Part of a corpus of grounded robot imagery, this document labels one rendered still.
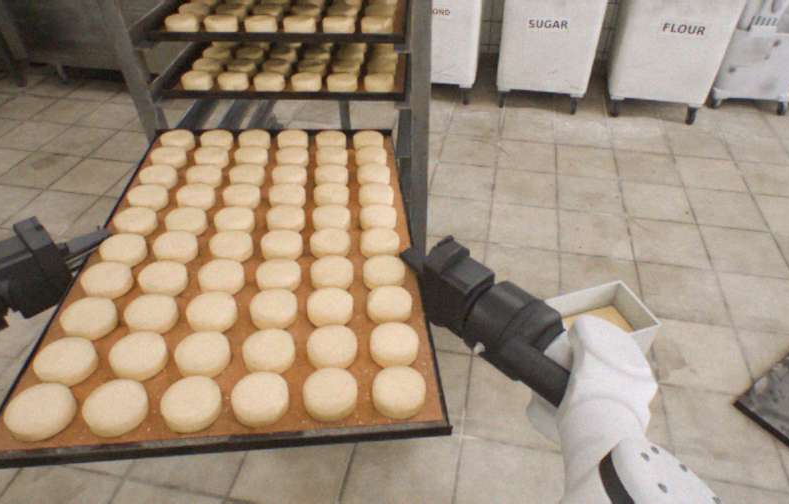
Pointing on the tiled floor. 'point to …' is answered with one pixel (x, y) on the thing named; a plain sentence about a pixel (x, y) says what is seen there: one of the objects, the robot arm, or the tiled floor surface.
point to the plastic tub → (610, 310)
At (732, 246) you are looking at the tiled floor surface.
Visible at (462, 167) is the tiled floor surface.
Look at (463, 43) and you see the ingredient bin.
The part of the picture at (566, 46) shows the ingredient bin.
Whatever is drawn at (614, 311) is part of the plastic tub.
